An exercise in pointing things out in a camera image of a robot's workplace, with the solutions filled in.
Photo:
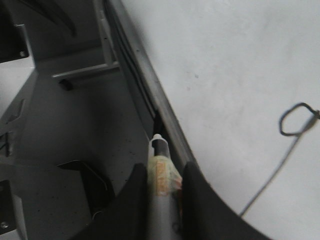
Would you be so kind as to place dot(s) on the grey whiteboard stand frame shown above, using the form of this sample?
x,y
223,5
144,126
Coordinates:
x,y
70,133

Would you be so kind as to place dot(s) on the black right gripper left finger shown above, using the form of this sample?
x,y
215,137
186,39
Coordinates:
x,y
126,216

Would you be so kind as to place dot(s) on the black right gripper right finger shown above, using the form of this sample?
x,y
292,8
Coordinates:
x,y
204,214

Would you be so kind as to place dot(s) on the white whiteboard marker pen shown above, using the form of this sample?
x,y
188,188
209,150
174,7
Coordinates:
x,y
164,184

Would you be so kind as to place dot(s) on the aluminium whiteboard marker tray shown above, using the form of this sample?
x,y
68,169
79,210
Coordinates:
x,y
152,105

